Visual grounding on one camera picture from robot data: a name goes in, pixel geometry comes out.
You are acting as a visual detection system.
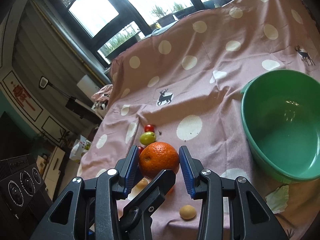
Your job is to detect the left cherry tomato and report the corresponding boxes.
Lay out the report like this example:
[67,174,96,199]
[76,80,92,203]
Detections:
[138,146,144,154]

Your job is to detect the far cherry tomato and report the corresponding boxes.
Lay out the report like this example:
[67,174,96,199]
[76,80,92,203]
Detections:
[144,124,155,132]

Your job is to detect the tan longan left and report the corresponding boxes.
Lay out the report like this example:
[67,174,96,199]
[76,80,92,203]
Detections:
[135,178,149,190]

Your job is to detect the printed paper shopping bag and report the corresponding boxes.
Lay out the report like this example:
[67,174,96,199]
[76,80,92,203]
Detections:
[69,135,92,164]

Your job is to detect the tan longan right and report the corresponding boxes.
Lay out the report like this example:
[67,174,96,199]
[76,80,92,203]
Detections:
[179,205,197,220]

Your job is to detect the pink polka dot cloth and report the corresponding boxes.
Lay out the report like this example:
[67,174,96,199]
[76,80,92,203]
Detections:
[76,0,320,240]

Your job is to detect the white crumpled tissue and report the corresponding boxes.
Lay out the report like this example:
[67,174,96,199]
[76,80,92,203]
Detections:
[265,185,289,214]

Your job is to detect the large orange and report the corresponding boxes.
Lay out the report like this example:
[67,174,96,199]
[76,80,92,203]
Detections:
[139,142,180,179]

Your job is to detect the green jujube fruit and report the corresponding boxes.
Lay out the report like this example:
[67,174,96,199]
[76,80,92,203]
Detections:
[139,132,156,146]

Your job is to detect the tan longan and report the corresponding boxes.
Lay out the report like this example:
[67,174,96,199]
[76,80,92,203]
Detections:
[179,205,197,220]
[135,178,149,190]

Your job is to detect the cherry tomato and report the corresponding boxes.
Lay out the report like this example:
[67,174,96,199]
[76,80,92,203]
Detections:
[144,124,155,132]
[138,146,144,154]

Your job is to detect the green plastic basin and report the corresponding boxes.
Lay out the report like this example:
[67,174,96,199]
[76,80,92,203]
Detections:
[240,69,319,184]

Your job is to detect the black window frame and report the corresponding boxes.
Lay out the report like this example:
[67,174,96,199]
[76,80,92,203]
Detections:
[47,0,232,66]

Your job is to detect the pink clothes pile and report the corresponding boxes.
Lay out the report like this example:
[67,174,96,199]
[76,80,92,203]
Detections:
[91,85,113,118]

